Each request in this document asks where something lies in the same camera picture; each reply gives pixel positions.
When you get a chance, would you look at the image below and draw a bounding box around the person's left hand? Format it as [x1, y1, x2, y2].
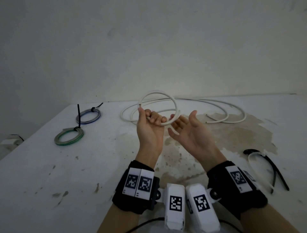
[136, 108, 168, 166]

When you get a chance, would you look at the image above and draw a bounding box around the long white cable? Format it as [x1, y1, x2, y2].
[120, 97, 247, 125]

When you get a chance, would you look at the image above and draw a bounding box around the person's right forearm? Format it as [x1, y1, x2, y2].
[249, 203, 301, 233]

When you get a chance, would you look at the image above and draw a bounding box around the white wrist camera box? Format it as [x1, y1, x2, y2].
[164, 183, 186, 231]
[186, 183, 221, 233]

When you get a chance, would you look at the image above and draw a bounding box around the white marker tag plate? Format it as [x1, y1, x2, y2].
[122, 167, 154, 200]
[225, 165, 254, 194]

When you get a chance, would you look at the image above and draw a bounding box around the white zip tie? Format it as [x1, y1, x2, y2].
[248, 151, 277, 191]

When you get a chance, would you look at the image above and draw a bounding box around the person's left forearm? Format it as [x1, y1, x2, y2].
[97, 204, 140, 233]

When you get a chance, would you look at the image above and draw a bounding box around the blue cable coil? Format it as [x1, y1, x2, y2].
[76, 108, 102, 125]

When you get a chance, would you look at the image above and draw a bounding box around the green cable coil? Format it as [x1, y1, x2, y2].
[54, 127, 85, 146]

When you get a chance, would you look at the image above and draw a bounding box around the person's right hand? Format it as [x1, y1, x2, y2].
[167, 110, 227, 172]

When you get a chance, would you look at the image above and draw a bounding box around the short white cable coil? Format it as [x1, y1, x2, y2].
[138, 90, 181, 127]

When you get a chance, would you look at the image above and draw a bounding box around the white power adapter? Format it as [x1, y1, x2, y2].
[0, 138, 23, 147]

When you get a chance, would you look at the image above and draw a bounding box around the black wrist band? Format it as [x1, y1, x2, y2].
[206, 161, 268, 220]
[112, 160, 160, 215]

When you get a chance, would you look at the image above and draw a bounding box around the black camera cable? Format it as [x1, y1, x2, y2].
[126, 217, 166, 233]
[219, 219, 243, 233]

